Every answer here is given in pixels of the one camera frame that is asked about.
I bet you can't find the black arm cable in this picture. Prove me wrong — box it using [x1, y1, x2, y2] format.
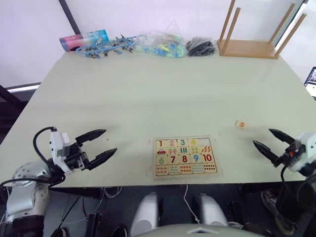
[33, 126, 58, 171]
[280, 165, 316, 237]

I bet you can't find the grey robot torso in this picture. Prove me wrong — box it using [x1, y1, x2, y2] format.
[133, 223, 269, 237]

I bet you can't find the blue stripes picture tile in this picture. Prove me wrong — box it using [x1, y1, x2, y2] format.
[192, 162, 205, 174]

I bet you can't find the wooden peg rack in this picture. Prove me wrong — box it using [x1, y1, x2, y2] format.
[217, 0, 309, 60]

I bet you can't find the wooden number puzzle board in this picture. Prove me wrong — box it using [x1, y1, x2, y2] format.
[153, 135, 220, 181]

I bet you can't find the teal tissue pack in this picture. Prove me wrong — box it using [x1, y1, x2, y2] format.
[86, 29, 110, 46]

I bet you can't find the black dots picture tile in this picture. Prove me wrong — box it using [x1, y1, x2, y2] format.
[204, 162, 218, 173]

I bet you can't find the orange dots picture tile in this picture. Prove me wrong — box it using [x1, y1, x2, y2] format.
[180, 163, 194, 174]

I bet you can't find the clear bag of colourful pieces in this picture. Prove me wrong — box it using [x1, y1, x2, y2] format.
[134, 19, 187, 59]

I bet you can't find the white robot right leg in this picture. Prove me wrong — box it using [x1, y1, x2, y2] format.
[192, 194, 230, 229]

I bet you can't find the white cable under table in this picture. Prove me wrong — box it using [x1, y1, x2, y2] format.
[183, 184, 201, 224]

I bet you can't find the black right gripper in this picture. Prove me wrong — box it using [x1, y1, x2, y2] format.
[252, 128, 306, 169]

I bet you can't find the white robot left leg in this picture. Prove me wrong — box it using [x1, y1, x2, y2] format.
[130, 192, 164, 237]

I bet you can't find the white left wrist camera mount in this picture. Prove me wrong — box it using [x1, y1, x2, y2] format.
[48, 128, 75, 175]

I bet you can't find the white robot leg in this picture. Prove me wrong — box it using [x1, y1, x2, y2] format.
[130, 192, 164, 237]
[192, 194, 230, 229]

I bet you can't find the pink cylindrical pack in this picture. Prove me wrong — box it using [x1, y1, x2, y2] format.
[59, 34, 87, 52]

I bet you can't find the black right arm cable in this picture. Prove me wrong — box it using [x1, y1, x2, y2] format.
[280, 165, 316, 237]

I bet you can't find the bag of black parts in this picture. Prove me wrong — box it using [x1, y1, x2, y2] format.
[185, 36, 217, 57]

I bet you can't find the blue clip hanger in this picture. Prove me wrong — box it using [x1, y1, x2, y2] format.
[75, 34, 145, 60]

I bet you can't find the blue fish picture tile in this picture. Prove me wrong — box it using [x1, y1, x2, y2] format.
[168, 163, 181, 175]

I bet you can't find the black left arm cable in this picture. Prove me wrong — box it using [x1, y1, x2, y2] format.
[33, 126, 58, 171]

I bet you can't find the dark window frame post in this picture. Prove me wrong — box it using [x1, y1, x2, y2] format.
[58, 0, 82, 36]

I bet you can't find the person's dark sneaker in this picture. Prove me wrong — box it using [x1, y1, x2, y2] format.
[261, 189, 297, 236]

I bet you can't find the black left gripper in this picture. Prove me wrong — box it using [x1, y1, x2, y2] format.
[64, 129, 118, 171]

